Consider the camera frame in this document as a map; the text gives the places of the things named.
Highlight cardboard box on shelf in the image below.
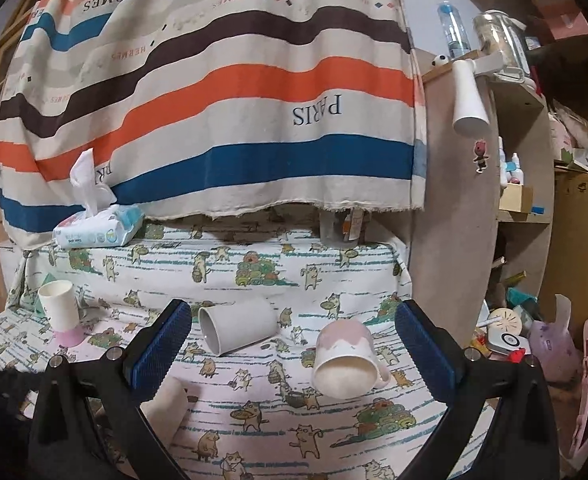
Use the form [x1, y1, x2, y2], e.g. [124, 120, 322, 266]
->
[499, 183, 534, 214]

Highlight bear sticker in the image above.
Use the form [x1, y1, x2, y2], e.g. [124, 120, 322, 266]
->
[473, 139, 489, 174]

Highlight white round gadget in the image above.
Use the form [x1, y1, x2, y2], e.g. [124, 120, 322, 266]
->
[487, 308, 530, 356]

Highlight purple plastic bag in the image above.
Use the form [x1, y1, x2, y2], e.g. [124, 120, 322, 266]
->
[528, 294, 582, 382]

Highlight striped Hermes Paris blanket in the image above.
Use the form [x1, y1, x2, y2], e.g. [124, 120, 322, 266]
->
[0, 0, 427, 248]

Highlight clear blue water bottle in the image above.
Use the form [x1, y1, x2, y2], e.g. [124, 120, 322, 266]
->
[437, 1, 472, 60]

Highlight pink and white mug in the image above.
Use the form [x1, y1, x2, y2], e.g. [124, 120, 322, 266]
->
[311, 320, 391, 400]

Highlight wet wipes pack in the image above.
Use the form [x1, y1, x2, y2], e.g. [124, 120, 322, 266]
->
[53, 148, 144, 249]

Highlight white paper cup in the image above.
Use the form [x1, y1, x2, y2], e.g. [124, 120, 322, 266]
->
[38, 280, 80, 333]

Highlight wooden shelf unit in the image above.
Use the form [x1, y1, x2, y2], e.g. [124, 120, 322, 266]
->
[409, 64, 554, 344]

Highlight grey cup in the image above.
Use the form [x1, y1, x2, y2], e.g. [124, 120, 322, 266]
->
[198, 298, 279, 356]

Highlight small panda figure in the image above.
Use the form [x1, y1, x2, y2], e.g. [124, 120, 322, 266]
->
[431, 54, 450, 67]

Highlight small white bottles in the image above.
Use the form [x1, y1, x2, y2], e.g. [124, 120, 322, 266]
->
[499, 138, 524, 188]

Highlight cat print bedsheet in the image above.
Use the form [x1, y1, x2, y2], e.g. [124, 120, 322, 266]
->
[0, 222, 446, 479]

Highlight white cone lamp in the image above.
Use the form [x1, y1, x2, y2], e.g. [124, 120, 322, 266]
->
[452, 51, 504, 139]

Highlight pink cup under paper cup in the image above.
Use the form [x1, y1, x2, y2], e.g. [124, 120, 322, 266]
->
[54, 325, 85, 348]

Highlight glass jar with lid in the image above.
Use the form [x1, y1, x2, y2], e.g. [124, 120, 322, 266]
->
[473, 10, 530, 77]

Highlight beige cup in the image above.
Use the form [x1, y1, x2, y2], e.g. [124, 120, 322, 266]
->
[140, 376, 189, 448]

